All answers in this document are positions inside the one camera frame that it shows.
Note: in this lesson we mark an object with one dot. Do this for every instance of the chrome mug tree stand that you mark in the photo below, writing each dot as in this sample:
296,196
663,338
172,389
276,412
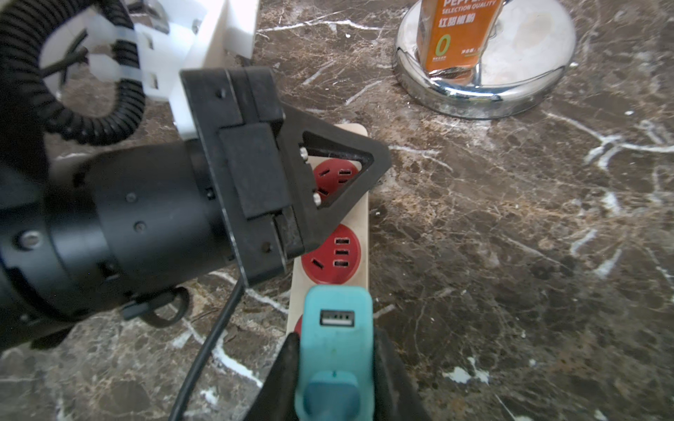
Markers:
529,50

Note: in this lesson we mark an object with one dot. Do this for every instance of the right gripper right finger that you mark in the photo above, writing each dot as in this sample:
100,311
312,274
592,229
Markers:
395,396

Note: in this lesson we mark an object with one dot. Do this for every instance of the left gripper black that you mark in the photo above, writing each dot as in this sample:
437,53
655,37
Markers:
280,192

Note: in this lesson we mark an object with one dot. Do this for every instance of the amber bottle black cap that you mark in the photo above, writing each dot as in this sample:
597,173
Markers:
452,34

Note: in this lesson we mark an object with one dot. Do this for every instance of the teal plug adapter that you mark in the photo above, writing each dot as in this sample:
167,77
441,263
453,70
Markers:
336,355

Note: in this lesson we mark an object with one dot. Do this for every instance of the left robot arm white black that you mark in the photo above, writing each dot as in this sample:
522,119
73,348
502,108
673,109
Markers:
87,227

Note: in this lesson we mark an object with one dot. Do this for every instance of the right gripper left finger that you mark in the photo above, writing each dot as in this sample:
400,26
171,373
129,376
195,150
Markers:
276,400

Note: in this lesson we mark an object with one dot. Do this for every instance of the beige power strip red sockets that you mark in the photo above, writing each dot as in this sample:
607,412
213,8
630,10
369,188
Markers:
343,259

